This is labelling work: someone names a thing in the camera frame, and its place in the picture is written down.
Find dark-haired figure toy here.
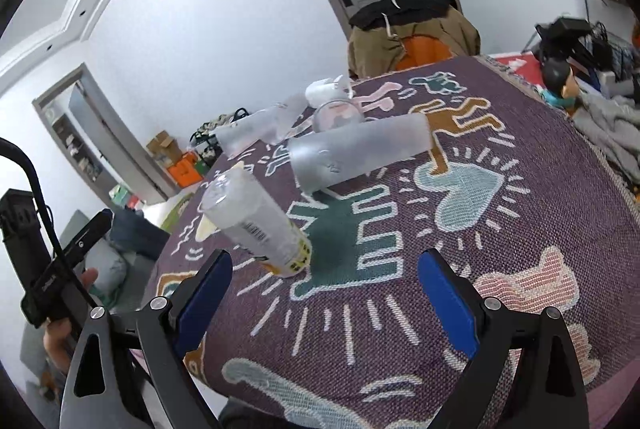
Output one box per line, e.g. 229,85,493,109
541,58,584,116

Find frosted cup with yellow label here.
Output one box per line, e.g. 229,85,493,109
199,166,314,280

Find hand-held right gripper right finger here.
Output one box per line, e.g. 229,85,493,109
417,249,588,429

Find cardboard boxes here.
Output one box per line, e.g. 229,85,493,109
146,130,184,166

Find red cloth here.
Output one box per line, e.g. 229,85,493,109
487,51,547,90

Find orange chair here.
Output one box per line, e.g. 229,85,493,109
395,34,454,72

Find grey open door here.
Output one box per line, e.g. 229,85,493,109
69,80,170,204

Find grey clothing pile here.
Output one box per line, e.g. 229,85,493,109
571,90,640,186

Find clear glass cup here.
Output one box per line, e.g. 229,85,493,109
312,100,367,134

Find person's left hand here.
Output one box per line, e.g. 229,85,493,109
42,268,100,374

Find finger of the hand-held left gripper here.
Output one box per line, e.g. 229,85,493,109
59,208,115,266

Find slim frosted cup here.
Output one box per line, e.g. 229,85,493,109
214,93,307,160

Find black garment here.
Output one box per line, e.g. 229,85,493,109
349,0,459,30

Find white plastic container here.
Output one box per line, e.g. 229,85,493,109
304,75,354,108

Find orange box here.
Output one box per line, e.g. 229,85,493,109
167,151,207,186

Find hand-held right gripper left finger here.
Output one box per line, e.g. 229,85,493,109
59,250,234,429

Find purple printed blanket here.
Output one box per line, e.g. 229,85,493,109
147,55,640,429

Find black wire basket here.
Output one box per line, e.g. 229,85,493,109
590,21,640,77

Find large frosted cup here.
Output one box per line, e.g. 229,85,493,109
287,113,432,198

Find brown jacket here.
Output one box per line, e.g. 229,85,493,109
347,5,482,78

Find black stand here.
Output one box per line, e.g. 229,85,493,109
534,16,601,74

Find grey pillow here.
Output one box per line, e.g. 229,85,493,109
81,238,129,301

